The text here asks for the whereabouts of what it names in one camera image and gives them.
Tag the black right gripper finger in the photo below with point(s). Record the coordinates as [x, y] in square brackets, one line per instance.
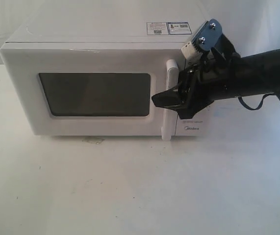
[180, 109]
[168, 98]

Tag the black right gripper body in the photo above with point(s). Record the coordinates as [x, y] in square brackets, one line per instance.
[203, 71]

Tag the white microwave door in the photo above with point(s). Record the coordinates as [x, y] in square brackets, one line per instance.
[92, 89]

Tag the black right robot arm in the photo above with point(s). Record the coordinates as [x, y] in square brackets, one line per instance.
[222, 74]

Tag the white microwave oven body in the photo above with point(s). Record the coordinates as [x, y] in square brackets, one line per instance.
[115, 21]

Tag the blue white warning sticker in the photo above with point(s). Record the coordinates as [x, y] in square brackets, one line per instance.
[168, 28]

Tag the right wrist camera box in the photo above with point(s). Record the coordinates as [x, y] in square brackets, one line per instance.
[202, 40]

